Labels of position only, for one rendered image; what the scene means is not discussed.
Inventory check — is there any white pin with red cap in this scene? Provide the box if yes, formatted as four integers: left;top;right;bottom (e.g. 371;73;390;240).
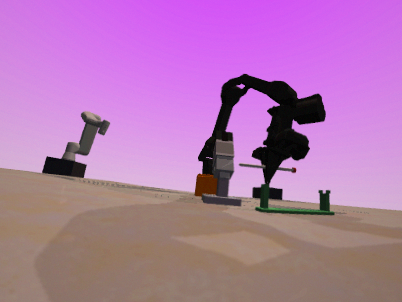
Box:
239;163;296;173

